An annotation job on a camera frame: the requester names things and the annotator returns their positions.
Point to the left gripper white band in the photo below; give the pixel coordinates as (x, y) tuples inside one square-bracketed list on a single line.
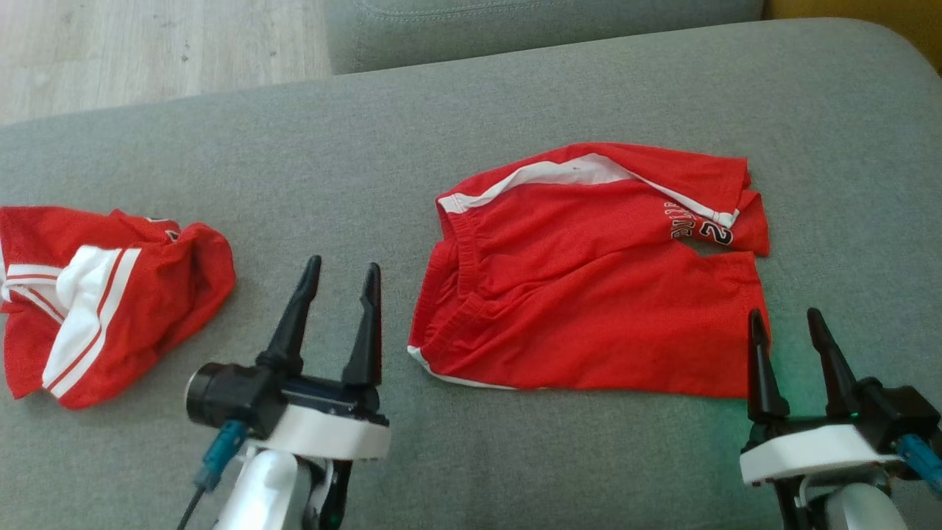
[(331, 434)]

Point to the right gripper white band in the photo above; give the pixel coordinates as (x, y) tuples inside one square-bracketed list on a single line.
[(809, 453)]

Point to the red basketball jersey white trim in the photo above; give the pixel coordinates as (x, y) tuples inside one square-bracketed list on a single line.
[(176, 294)]

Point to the red shorts with white stripe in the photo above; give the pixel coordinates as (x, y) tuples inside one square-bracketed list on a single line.
[(574, 294)]

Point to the large grey sofa seat cushion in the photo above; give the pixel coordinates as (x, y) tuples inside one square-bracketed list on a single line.
[(331, 147)]

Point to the large yellow sofa back cushion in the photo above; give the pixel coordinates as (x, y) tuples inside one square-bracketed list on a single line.
[(883, 22)]

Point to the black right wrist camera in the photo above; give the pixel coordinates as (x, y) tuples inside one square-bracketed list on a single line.
[(901, 412)]

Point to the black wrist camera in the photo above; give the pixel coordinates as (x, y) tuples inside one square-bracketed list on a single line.
[(901, 412), (221, 394)]

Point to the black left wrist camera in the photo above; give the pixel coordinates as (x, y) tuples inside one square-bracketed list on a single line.
[(221, 394)]

